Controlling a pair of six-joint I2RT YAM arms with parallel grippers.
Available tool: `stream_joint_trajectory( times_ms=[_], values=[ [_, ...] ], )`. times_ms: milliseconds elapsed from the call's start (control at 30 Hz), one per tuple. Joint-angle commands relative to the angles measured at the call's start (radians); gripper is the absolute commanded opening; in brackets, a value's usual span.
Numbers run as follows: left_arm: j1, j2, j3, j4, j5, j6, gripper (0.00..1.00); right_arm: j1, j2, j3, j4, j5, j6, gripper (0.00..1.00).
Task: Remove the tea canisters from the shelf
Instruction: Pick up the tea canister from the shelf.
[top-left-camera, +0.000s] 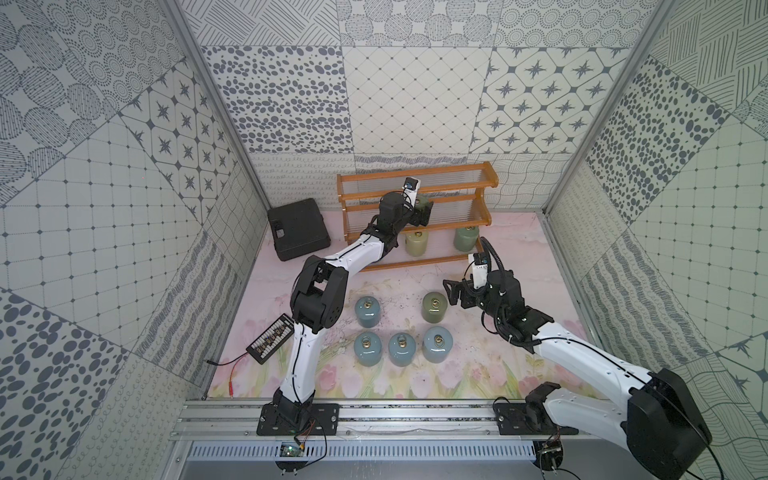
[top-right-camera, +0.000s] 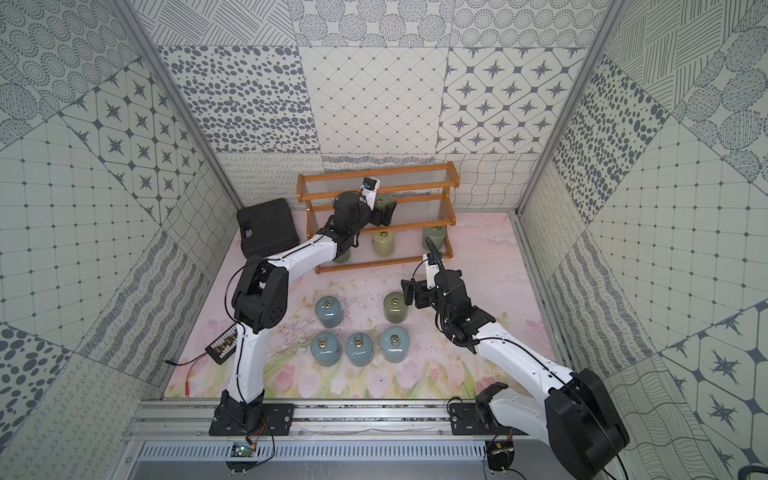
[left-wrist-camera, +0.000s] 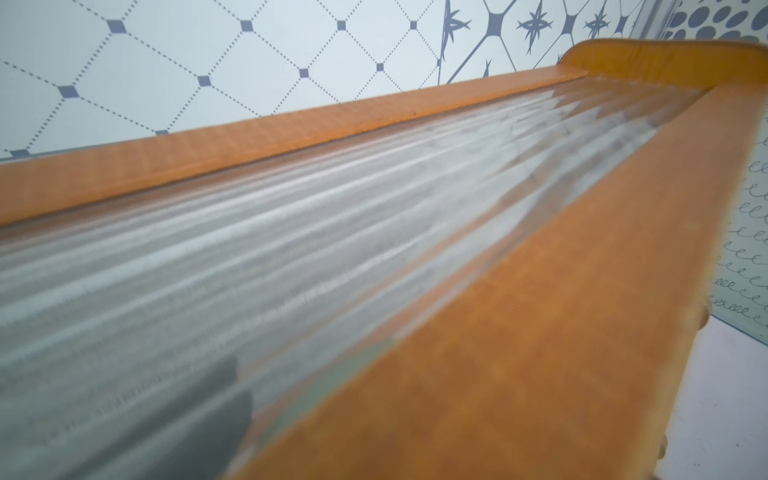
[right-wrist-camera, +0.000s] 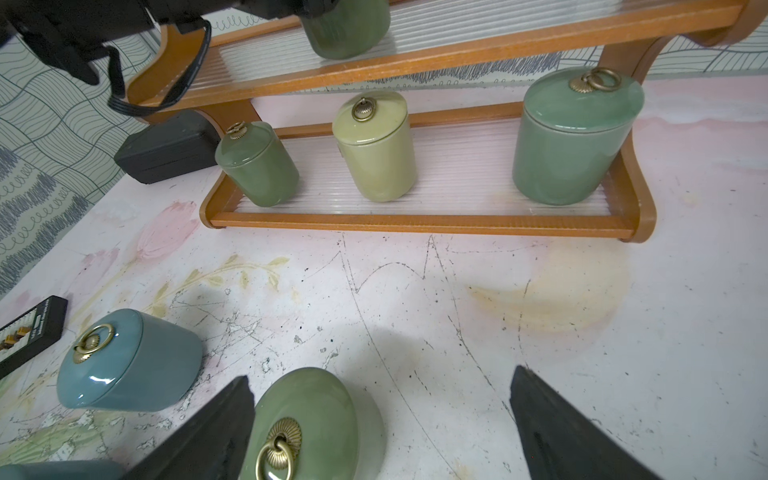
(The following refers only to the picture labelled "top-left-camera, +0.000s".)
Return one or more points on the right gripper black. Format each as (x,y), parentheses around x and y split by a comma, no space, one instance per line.
(468,290)

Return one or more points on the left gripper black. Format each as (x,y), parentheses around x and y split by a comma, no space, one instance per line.
(417,210)

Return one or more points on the blue canister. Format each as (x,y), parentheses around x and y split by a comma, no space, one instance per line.
(401,349)
(368,349)
(437,344)
(368,311)

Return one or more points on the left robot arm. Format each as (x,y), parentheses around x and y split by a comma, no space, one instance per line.
(318,296)

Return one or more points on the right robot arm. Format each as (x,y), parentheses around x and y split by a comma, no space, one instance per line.
(650,414)

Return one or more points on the wooden three-tier shelf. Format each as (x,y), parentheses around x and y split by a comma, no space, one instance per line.
(457,191)

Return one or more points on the light green canister bottom centre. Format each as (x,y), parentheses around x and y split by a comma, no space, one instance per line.
(416,243)

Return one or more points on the floral pink table mat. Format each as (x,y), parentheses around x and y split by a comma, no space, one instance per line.
(480,365)

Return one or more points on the black plastic case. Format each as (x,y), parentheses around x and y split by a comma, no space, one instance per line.
(298,229)

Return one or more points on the right controller board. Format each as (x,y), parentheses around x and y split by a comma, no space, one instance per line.
(549,456)

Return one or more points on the controller board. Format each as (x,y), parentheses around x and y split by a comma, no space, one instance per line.
(290,458)
(549,456)

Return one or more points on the left controller board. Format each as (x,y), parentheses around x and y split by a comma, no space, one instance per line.
(290,458)

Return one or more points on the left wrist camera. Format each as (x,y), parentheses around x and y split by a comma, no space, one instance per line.
(410,191)

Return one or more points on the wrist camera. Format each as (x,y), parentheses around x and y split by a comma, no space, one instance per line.
(479,266)
(410,191)

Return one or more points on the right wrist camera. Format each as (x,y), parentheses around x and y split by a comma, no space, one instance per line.
(479,266)

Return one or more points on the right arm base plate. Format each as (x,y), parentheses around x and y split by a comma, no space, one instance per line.
(528,417)

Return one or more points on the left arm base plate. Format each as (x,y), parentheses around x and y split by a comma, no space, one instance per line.
(288,419)

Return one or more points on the aluminium mounting rail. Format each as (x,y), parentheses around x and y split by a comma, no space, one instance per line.
(235,419)

